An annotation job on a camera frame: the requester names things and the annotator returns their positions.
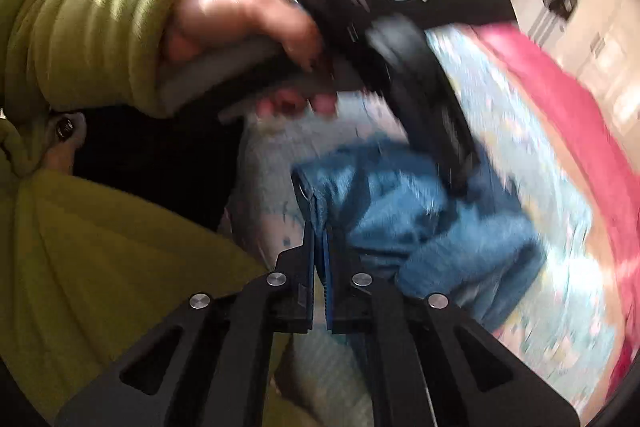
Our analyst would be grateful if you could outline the blue denim pants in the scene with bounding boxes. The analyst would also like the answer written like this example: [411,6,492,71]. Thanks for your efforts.
[292,138,546,331]

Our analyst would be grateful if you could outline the green left sleeve forearm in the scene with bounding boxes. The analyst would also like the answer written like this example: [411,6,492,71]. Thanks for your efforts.
[1,0,177,124]

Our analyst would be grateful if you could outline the person's left hand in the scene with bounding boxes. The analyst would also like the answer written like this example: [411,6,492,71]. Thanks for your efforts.
[164,0,339,118]

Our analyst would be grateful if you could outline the light blue cartoon bedsheet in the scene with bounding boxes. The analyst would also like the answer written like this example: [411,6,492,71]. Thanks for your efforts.
[229,29,620,421]

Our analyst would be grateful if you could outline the green jacket torso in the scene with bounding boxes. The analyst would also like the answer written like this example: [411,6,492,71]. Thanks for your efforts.
[1,121,264,421]

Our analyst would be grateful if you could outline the white wardrobe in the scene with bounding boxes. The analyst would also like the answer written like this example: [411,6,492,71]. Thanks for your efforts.
[558,0,639,143]

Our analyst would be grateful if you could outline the pink comforter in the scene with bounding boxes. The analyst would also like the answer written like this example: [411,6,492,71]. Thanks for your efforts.
[475,25,639,393]

